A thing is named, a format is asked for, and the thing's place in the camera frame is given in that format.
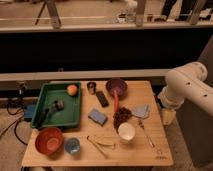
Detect dark red grape bunch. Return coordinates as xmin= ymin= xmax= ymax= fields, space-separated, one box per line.
xmin=113 ymin=107 xmax=132 ymax=129

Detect grey folded cloth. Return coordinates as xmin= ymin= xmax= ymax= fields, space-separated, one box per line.
xmin=132 ymin=104 xmax=150 ymax=119

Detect white paper cup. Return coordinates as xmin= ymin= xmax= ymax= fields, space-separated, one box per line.
xmin=118 ymin=122 xmax=135 ymax=144

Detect red bowl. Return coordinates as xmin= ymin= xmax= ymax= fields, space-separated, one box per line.
xmin=35 ymin=127 xmax=64 ymax=156

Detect blue box beside table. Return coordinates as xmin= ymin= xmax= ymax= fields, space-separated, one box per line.
xmin=24 ymin=104 xmax=36 ymax=121

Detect purple bowl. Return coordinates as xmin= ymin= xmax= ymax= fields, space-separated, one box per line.
xmin=106 ymin=78 xmax=127 ymax=98

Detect orange carrot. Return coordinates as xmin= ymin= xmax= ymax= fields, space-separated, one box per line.
xmin=114 ymin=90 xmax=119 ymax=112

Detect green plastic tray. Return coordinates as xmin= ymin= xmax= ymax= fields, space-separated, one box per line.
xmin=31 ymin=82 xmax=81 ymax=129

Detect small round metal object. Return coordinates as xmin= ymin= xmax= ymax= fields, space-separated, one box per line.
xmin=56 ymin=100 xmax=64 ymax=110

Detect black rectangular remote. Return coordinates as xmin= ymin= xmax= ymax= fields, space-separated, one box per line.
xmin=96 ymin=91 xmax=109 ymax=107

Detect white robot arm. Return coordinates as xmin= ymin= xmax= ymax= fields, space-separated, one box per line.
xmin=158 ymin=62 xmax=213 ymax=125

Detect blue glass cup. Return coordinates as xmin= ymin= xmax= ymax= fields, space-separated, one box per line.
xmin=64 ymin=137 xmax=80 ymax=155

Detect orange peach fruit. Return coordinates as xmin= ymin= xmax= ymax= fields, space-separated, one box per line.
xmin=67 ymin=84 xmax=78 ymax=96

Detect black cables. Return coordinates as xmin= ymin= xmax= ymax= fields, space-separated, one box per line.
xmin=0 ymin=84 xmax=29 ymax=146

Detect blue sponge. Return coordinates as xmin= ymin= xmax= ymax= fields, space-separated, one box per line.
xmin=88 ymin=108 xmax=107 ymax=126

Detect wooden tongs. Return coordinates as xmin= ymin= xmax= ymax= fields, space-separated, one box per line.
xmin=86 ymin=136 xmax=108 ymax=158

